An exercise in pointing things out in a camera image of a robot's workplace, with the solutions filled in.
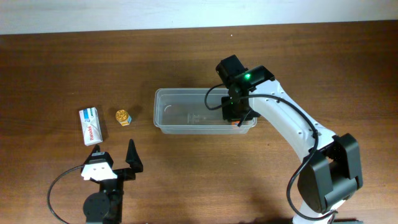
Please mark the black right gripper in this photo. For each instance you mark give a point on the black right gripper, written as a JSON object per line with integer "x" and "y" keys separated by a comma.
{"x": 228, "y": 113}

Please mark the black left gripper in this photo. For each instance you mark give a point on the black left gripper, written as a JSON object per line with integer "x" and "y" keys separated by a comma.
{"x": 135, "y": 163}

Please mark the orange tube white cap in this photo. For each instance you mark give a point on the orange tube white cap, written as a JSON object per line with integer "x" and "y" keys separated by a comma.
{"x": 235, "y": 123}

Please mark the white Panadol medicine box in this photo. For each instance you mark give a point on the white Panadol medicine box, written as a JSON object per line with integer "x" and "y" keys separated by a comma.
{"x": 90, "y": 125}

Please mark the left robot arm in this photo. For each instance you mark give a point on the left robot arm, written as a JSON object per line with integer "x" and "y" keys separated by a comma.
{"x": 106, "y": 205}

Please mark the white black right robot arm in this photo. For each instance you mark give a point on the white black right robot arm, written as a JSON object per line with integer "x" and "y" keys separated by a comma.
{"x": 330, "y": 166}

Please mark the clear plastic container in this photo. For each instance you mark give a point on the clear plastic container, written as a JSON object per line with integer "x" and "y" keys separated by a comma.
{"x": 183, "y": 111}

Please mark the gold-lidded balm jar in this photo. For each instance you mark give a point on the gold-lidded balm jar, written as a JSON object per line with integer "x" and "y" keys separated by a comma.
{"x": 123, "y": 117}

